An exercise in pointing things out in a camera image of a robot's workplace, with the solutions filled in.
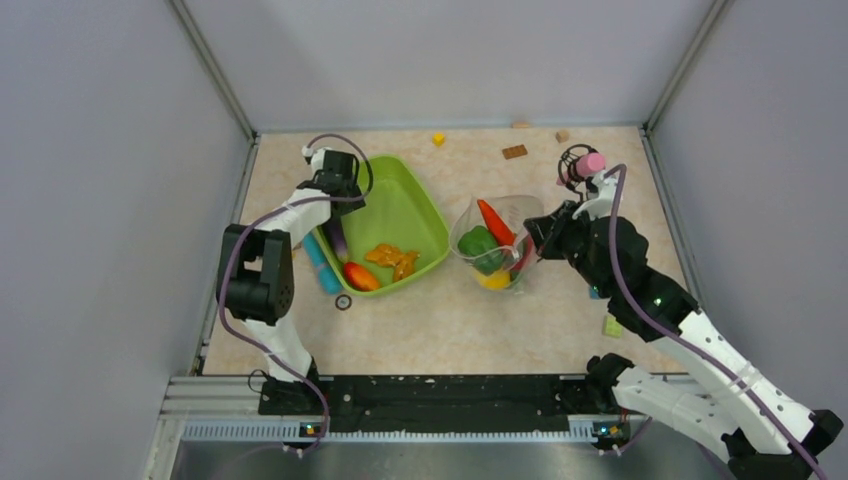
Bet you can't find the yellow toy lemon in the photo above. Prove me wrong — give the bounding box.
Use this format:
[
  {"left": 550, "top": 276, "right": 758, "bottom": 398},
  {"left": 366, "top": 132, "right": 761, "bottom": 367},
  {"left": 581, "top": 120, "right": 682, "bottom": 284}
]
[{"left": 473, "top": 270, "right": 512, "bottom": 291}]

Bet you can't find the orange toy fruit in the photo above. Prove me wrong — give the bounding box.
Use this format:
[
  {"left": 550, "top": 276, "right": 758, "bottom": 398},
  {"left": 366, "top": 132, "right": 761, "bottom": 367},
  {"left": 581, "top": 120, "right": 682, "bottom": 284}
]
[{"left": 343, "top": 262, "right": 381, "bottom": 292}]

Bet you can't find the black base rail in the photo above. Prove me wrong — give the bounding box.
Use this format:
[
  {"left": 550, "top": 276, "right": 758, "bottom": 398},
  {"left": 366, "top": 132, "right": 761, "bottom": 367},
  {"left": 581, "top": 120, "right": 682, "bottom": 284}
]
[{"left": 258, "top": 374, "right": 599, "bottom": 434}]

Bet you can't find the red toy chili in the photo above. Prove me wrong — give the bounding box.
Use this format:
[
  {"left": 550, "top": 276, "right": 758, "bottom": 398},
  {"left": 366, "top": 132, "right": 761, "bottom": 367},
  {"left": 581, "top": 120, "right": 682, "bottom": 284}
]
[{"left": 509, "top": 235, "right": 535, "bottom": 274}]

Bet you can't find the light green block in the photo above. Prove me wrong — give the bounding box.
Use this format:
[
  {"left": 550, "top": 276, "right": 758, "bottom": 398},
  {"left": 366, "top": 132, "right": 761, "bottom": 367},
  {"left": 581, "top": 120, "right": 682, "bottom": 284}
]
[{"left": 602, "top": 315, "right": 624, "bottom": 338}]

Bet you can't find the green toy pepper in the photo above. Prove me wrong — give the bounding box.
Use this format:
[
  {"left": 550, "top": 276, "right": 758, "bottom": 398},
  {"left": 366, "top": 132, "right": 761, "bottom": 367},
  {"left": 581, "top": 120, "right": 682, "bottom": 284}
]
[{"left": 457, "top": 225, "right": 504, "bottom": 276}]

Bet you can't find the green plastic bowl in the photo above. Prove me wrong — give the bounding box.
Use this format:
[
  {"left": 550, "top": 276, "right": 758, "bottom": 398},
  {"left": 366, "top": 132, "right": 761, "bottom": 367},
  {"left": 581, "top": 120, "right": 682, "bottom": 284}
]
[{"left": 313, "top": 154, "right": 450, "bottom": 297}]

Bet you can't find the pink microphone on tripod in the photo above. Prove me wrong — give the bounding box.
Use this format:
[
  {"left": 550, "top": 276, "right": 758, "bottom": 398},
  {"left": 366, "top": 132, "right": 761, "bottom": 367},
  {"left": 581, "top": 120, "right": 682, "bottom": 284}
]
[{"left": 557, "top": 144, "right": 606, "bottom": 201}]

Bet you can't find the orange toy pastry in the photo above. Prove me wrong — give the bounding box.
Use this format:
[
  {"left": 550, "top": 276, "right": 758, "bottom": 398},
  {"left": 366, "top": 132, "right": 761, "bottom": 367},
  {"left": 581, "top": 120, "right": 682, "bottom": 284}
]
[{"left": 364, "top": 243, "right": 420, "bottom": 283}]

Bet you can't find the clear zip top bag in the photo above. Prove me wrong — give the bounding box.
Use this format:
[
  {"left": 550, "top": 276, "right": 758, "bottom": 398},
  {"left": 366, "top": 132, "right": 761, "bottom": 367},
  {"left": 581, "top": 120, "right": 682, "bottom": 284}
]
[{"left": 449, "top": 195, "right": 543, "bottom": 292}]

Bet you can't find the orange toy carrot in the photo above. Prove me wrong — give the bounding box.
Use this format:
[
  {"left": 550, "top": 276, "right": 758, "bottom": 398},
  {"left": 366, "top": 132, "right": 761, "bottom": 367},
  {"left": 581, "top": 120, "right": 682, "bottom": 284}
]
[{"left": 476, "top": 199, "right": 516, "bottom": 246}]

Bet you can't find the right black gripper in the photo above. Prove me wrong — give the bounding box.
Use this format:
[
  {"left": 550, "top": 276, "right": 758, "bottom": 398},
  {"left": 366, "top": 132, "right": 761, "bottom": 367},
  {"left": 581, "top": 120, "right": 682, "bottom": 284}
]
[{"left": 525, "top": 199, "right": 614, "bottom": 298}]

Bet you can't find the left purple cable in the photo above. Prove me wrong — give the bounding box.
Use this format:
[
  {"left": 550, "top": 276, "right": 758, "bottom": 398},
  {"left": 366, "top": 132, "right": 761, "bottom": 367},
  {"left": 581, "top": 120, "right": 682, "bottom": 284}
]
[{"left": 217, "top": 133, "right": 374, "bottom": 458}]

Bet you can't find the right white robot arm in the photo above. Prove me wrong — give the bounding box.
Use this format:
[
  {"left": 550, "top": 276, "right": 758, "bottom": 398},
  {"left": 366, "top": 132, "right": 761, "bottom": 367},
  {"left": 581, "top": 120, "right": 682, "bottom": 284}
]
[{"left": 524, "top": 201, "right": 844, "bottom": 479}]

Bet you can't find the purple cable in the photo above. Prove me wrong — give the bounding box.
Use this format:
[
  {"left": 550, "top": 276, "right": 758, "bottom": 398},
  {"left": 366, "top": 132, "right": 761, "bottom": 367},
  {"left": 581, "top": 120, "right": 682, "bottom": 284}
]
[
  {"left": 217, "top": 133, "right": 374, "bottom": 458},
  {"left": 602, "top": 164, "right": 829, "bottom": 480}
]

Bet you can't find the purple toy eggplant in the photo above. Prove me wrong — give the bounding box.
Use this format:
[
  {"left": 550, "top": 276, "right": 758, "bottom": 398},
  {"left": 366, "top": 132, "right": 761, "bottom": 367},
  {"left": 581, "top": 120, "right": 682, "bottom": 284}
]
[{"left": 322, "top": 217, "right": 349, "bottom": 263}]

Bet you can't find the cyan toy piece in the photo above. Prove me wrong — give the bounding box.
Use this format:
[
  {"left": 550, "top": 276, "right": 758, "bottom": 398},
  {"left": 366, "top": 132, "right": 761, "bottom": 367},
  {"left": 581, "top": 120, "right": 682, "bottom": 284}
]
[{"left": 302, "top": 233, "right": 342, "bottom": 295}]

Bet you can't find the brown toy brick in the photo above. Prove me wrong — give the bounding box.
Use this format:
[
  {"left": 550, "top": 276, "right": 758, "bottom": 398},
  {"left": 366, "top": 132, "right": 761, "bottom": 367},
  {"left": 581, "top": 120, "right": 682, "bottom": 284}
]
[{"left": 501, "top": 144, "right": 528, "bottom": 160}]

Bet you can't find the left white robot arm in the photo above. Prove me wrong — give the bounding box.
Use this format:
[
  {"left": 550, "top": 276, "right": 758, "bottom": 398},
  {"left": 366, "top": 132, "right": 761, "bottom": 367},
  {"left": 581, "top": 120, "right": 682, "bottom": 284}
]
[{"left": 216, "top": 147, "right": 370, "bottom": 414}]

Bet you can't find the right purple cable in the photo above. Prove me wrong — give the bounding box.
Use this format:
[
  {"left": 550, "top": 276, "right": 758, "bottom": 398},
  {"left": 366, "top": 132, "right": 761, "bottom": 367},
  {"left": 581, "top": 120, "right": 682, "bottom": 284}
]
[{"left": 602, "top": 164, "right": 829, "bottom": 480}]

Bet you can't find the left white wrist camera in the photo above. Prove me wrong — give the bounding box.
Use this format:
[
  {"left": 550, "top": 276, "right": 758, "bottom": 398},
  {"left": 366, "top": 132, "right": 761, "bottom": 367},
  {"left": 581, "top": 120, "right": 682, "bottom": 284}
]
[{"left": 301, "top": 146, "right": 327, "bottom": 174}]

